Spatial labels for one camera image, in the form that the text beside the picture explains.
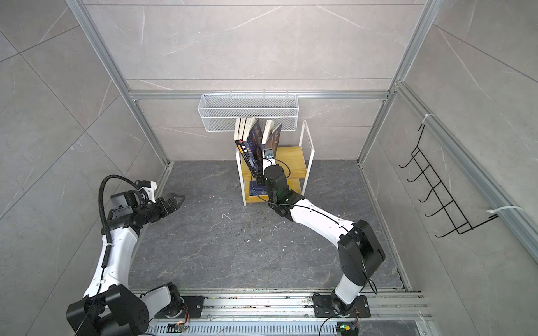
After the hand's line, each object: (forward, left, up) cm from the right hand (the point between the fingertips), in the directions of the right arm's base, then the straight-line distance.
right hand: (264, 161), depth 82 cm
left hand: (-11, +35, -7) cm, 38 cm away
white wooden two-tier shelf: (+7, -14, -7) cm, 18 cm away
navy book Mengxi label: (+1, +4, -21) cm, 21 cm away
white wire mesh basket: (+30, +22, +4) cm, 38 cm away
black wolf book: (-1, +6, +6) cm, 9 cm away
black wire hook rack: (-30, -58, +3) cm, 65 cm away
